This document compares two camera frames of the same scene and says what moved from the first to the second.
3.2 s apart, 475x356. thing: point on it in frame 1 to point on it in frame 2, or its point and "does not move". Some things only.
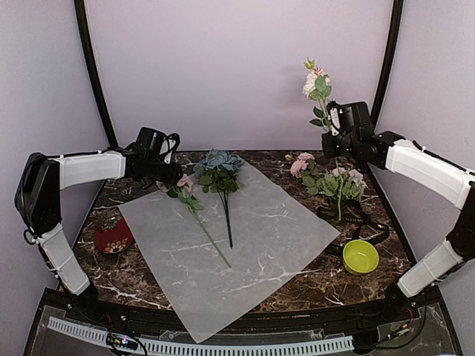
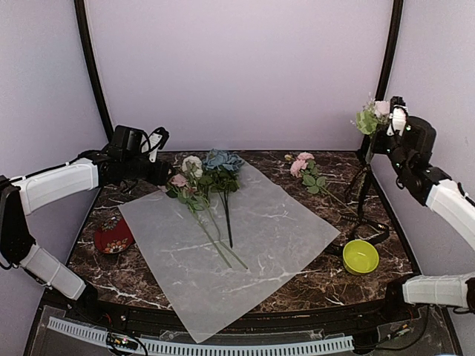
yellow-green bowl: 359,256 does not move
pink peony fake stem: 305,167 does not move
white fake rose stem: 316,85 to 194,165
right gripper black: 329,150 to 377,144
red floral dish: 112,236 does not move
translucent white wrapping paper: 220,261 does not move
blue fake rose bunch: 219,173 does not move
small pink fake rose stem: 182,190 does not move
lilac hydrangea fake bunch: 343,182 to 372,115
